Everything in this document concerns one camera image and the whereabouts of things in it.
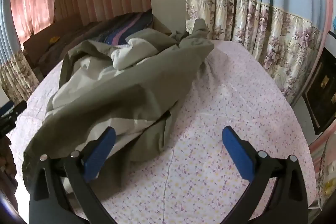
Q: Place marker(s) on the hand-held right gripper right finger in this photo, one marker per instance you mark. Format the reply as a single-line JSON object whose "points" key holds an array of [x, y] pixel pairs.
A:
{"points": [[236, 153]]}

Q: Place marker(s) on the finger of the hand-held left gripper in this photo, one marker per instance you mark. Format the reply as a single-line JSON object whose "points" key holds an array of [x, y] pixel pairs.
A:
{"points": [[14, 109]]}

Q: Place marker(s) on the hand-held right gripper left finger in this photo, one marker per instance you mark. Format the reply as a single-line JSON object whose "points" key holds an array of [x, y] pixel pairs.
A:
{"points": [[101, 153]]}

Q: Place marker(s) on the olive jacket with white lining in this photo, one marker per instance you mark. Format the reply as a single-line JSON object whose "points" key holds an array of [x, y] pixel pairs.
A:
{"points": [[126, 92]]}

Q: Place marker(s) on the person's left hand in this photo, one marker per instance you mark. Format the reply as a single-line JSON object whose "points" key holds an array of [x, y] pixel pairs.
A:
{"points": [[6, 161]]}

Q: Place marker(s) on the narrow blue floral curtain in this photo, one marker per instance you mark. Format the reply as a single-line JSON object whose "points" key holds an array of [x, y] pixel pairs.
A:
{"points": [[13, 69]]}

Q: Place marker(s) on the bed with pink floral sheet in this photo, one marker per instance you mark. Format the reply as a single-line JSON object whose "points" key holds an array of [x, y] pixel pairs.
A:
{"points": [[223, 98]]}

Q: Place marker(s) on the brown covered bed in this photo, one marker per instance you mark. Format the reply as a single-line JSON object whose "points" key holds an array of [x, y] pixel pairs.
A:
{"points": [[52, 52]]}

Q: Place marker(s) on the small yellow object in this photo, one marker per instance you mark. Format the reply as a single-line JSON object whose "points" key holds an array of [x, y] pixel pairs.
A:
{"points": [[53, 39]]}

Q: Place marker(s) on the pink striped cloth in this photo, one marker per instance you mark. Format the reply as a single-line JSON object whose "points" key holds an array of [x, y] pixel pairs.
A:
{"points": [[324, 141]]}

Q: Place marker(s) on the dark framed cabinet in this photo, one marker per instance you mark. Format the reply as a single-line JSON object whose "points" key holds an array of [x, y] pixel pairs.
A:
{"points": [[323, 92]]}

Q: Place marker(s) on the pink window curtain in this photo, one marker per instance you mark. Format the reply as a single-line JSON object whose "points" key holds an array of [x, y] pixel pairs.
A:
{"points": [[31, 3]]}

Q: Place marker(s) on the purple pink striped blanket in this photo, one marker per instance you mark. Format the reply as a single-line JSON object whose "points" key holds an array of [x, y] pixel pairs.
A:
{"points": [[118, 32]]}

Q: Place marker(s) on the wide blue floral curtain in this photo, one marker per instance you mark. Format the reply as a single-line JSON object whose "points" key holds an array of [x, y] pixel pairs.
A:
{"points": [[262, 16]]}

